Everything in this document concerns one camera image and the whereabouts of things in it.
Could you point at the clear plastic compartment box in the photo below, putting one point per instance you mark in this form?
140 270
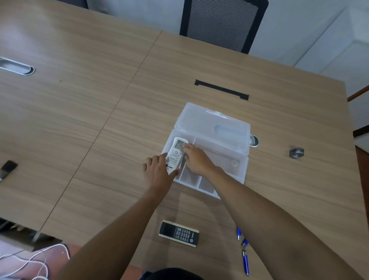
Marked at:
219 135

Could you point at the white remote control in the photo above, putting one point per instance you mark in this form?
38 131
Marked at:
176 154

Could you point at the blue pen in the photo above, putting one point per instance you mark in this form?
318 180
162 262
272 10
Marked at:
239 234
246 261

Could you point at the round silver disc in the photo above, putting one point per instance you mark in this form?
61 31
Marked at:
254 140

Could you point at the grey table leg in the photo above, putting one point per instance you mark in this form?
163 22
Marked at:
46 238

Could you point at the small grey metal part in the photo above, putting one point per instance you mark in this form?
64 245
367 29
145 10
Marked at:
296 152

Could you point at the black phone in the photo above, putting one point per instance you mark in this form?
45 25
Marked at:
7 169

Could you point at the person's left forearm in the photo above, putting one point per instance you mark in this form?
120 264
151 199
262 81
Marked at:
115 239

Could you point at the black remote control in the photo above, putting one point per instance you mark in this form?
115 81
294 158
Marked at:
178 233

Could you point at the person's right thumb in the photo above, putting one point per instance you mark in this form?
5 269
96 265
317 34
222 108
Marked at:
187 158

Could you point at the person's right forearm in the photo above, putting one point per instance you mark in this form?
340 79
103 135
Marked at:
274 230

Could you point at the person's right hand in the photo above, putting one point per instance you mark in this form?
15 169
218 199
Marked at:
200 163

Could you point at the black mesh office chair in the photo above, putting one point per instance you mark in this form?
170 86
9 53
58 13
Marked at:
222 23

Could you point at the person's left hand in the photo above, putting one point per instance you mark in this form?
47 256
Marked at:
157 177

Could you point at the brown wooden furniture edge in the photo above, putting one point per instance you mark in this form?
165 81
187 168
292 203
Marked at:
359 93

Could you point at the person's left thumb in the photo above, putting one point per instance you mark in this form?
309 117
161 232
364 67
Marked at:
174 174

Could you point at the person's dark clothing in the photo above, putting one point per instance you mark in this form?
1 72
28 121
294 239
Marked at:
171 274

